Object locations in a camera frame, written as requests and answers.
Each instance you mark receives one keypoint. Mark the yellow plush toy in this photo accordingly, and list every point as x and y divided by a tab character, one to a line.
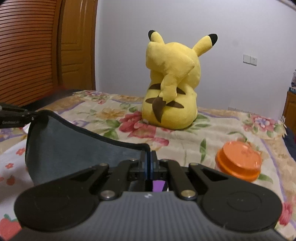
171	92

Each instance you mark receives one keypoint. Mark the wooden cabinet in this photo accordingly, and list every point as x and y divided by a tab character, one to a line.
291	109

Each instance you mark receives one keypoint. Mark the floral blanket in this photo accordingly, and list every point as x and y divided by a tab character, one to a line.
208	139

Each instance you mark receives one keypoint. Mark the slatted wooden headboard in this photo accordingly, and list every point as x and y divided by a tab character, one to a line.
25	46

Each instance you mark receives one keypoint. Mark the wooden door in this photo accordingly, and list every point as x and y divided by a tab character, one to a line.
76	44

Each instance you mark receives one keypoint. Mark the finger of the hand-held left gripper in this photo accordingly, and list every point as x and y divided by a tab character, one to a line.
30	114

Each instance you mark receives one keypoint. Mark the dark blue cloth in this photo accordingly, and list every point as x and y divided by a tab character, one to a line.
291	143

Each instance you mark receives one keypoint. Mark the grey towel with black edge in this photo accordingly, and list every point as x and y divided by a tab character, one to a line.
69	148

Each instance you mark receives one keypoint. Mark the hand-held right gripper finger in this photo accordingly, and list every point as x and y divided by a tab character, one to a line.
146	163
152	163

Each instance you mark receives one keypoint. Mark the white wall switch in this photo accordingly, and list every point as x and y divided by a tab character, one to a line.
249	59

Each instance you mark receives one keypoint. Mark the orange lidded jar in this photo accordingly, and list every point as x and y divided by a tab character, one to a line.
238	160

